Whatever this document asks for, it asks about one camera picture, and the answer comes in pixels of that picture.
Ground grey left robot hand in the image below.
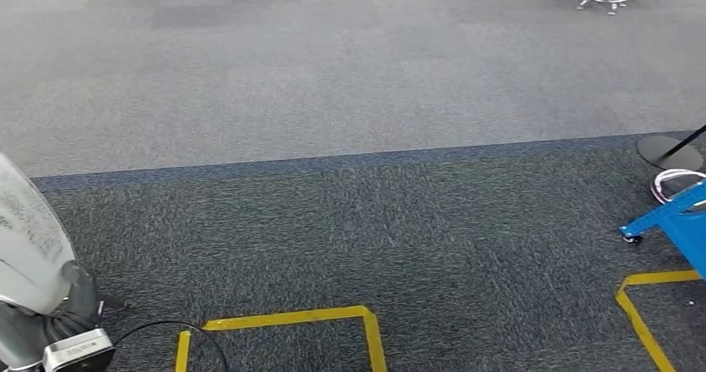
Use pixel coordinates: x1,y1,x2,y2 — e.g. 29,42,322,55
43,260,104,343

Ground white car mirror cover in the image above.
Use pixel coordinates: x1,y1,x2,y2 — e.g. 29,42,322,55
0,151,78,316

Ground blue metal shelf rack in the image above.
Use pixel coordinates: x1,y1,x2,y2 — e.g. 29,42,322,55
618,180,706,282

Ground yellow floor tape outline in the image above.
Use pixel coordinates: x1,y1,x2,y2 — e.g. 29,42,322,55
174,304,389,372
614,269,703,372

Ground black thin pole stand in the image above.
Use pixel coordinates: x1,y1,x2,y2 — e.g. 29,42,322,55
636,123,706,171

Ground chrome chair base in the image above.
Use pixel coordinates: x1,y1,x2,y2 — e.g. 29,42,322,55
569,0,629,17

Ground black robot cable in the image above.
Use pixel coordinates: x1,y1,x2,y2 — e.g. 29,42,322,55
112,320,231,372

